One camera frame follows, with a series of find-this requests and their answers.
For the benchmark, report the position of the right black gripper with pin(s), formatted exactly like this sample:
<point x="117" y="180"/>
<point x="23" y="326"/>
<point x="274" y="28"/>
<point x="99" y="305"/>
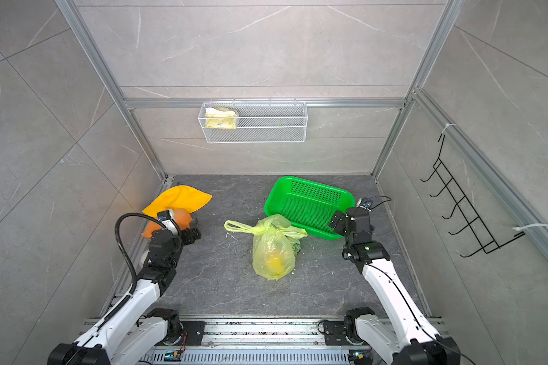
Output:
<point x="342" y="217"/>

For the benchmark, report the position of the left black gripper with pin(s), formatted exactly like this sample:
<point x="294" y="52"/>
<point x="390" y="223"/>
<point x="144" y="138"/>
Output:
<point x="189" y="239"/>

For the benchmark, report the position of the yellow-green plastic bag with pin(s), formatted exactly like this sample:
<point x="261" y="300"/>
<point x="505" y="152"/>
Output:
<point x="273" y="235"/>

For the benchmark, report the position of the yellow pear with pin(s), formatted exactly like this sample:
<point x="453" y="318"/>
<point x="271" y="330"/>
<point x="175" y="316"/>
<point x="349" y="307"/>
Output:
<point x="275" y="264"/>

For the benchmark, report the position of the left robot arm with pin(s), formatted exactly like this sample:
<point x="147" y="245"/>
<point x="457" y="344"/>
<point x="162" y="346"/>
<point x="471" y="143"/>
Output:
<point x="128" y="296"/>

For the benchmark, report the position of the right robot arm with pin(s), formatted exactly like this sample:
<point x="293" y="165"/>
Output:
<point x="388" y="296"/>

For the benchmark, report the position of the orange plush toy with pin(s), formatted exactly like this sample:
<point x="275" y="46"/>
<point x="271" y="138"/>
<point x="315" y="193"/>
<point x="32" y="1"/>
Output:
<point x="180" y="216"/>

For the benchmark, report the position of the green plastic basket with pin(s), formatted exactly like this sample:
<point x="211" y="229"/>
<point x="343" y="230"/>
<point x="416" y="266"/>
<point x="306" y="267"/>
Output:
<point x="308" y="205"/>

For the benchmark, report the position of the yellow bucket hat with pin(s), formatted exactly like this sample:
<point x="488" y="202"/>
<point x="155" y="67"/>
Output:
<point x="178" y="197"/>

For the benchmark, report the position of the yellow packet in basket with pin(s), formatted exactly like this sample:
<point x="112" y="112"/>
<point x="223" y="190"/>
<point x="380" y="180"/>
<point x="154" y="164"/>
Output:
<point x="220" y="117"/>

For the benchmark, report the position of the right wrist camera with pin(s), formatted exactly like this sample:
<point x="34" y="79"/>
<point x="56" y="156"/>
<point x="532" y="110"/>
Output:
<point x="365" y="203"/>

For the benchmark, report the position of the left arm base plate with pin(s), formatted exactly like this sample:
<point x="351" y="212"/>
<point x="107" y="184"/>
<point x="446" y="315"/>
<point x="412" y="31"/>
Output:
<point x="191" y="334"/>

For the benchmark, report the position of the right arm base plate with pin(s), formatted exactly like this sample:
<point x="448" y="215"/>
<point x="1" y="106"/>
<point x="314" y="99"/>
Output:
<point x="335" y="333"/>

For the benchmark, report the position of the black wall hook rack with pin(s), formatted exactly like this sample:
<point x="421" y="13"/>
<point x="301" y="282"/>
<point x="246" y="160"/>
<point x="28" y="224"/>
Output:
<point x="464" y="208"/>

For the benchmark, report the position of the white wire wall basket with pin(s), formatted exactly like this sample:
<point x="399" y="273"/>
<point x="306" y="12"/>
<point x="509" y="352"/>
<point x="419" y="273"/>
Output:
<point x="260" y="122"/>

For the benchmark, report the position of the metal mounting rail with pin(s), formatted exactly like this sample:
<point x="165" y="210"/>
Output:
<point x="265" y="332"/>

